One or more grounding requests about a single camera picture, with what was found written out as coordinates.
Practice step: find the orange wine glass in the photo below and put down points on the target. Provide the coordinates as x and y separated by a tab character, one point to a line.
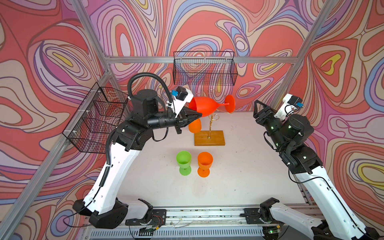
195	126
205	161

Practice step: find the black wire basket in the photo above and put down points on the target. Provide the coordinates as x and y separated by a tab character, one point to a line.
97	116
204	68

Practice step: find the green wine glass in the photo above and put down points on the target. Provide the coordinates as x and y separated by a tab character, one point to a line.
184	159

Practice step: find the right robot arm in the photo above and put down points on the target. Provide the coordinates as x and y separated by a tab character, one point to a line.
288	132

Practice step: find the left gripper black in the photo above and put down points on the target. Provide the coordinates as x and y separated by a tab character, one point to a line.
186	115

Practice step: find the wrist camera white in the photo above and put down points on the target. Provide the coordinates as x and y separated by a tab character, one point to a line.
180	97
290	104

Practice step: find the aluminium mounting rail front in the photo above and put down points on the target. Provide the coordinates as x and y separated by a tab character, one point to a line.
194	223

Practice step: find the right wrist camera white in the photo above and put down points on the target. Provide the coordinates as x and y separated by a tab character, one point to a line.
290	104

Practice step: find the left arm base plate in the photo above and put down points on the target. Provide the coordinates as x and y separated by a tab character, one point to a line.
146	227

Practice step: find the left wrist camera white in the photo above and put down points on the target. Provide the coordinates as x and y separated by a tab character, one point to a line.
180	97

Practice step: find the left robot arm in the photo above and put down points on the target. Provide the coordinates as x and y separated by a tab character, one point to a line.
124	144

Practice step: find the black wire basket left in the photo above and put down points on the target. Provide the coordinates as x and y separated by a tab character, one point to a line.
97	116

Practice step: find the gold wire glass rack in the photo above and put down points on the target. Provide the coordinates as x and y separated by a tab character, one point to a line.
212	117

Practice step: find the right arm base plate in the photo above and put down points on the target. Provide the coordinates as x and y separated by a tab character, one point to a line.
259	216

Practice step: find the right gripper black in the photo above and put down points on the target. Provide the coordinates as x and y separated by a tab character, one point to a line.
268	113

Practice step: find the red wine glass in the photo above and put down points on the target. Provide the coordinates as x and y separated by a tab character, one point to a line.
206	106

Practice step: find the wooden rack base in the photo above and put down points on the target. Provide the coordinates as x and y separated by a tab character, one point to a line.
217	139

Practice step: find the black wire basket back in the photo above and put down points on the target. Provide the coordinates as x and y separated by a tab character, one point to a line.
204	68

